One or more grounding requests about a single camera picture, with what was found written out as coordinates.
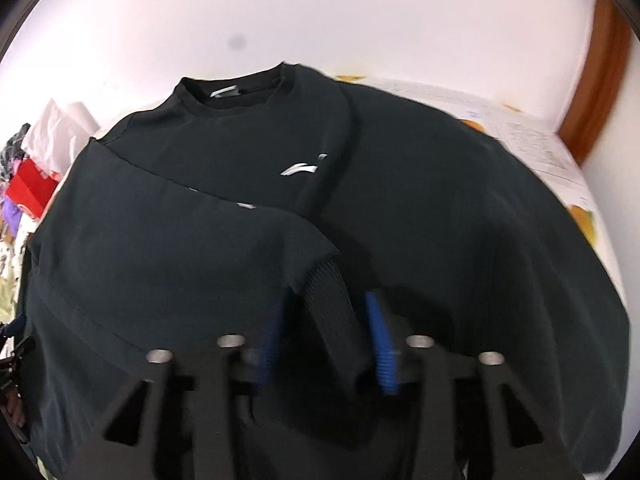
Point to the fruit print lace tablecloth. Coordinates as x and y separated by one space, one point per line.
530 145

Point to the white plastic shopping bag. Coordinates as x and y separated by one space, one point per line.
55 130

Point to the red paper bag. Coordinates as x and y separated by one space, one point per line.
30 190

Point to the wooden door frame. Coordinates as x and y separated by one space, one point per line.
600 85

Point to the white flower print cloth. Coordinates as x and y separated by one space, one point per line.
10 275

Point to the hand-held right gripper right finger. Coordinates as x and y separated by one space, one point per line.
382 340

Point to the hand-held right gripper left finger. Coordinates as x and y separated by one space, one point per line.
272 340

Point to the black sweatshirt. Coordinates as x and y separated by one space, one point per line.
425 185

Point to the dark checkered cloth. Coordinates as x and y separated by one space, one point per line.
12 150

